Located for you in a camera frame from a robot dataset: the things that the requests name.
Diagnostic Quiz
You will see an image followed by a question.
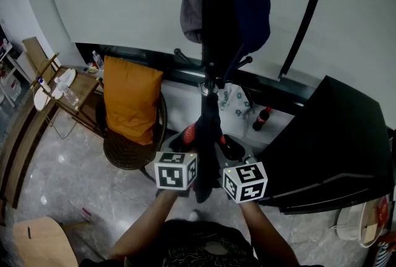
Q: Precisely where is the orange cushion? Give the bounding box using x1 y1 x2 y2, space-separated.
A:
103 55 164 145

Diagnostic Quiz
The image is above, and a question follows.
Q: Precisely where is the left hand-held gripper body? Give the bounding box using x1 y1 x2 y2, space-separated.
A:
153 151 198 191

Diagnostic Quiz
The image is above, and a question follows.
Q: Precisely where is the small cardboard box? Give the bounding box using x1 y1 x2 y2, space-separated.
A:
361 224 378 245

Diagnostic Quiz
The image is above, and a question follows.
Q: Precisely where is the white blue-capped spray bottle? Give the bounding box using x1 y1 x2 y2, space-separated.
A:
36 76 52 93

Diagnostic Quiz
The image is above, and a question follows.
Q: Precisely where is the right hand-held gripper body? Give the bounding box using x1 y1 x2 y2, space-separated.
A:
218 156 269 204

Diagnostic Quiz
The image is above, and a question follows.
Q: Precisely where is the person's right forearm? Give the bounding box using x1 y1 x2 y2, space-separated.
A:
239 200 301 267

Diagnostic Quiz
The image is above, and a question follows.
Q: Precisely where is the black mini fridge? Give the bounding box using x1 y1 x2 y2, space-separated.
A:
256 75 396 216

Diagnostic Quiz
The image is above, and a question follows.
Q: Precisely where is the clear plastic water bottle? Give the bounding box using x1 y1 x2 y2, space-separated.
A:
92 49 105 70
54 77 80 106

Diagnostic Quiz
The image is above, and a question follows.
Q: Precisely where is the grey cap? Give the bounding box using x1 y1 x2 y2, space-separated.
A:
180 0 204 43

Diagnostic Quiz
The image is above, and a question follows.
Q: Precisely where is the person's black patterned shirt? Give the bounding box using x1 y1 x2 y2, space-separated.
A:
160 219 257 267

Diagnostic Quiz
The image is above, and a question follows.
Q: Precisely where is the dark round chair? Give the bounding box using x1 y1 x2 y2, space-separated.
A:
95 89 168 183

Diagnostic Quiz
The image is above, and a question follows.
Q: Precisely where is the white slippers pair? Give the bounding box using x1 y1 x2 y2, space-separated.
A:
51 67 77 99

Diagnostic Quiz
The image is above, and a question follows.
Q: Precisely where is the black curved pole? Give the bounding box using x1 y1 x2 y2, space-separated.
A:
277 0 331 83

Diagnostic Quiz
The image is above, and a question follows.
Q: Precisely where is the black garment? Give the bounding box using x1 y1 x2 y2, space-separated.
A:
178 86 228 203

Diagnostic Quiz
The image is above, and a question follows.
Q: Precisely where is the black coat rack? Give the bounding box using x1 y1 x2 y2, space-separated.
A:
129 0 301 96

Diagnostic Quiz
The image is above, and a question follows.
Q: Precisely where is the person's left forearm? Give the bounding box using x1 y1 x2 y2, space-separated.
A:
108 188 180 267

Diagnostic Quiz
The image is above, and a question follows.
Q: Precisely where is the light wooden low table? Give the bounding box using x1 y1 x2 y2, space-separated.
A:
12 216 90 267

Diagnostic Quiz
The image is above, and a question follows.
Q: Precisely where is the white wire-handled basket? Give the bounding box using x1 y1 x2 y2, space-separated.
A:
329 197 387 248

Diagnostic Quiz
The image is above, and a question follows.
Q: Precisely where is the wooden gold-framed rack table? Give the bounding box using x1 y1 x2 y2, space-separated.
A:
30 52 105 137

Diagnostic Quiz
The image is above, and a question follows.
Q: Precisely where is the cola bottle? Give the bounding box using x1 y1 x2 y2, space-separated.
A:
252 106 273 132

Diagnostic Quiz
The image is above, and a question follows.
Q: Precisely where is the wooden board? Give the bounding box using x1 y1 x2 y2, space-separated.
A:
22 36 50 75

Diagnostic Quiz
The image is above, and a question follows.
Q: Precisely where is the navy cap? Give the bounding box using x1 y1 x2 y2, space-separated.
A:
230 0 272 55

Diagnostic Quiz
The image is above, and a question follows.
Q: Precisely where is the red packet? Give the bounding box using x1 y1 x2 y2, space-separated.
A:
376 197 389 223

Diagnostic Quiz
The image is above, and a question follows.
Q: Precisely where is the white flower-patterned cloth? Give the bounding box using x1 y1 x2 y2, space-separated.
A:
218 83 252 120

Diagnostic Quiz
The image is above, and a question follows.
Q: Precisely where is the white shelf unit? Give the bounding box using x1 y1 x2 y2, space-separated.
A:
0 20 24 106

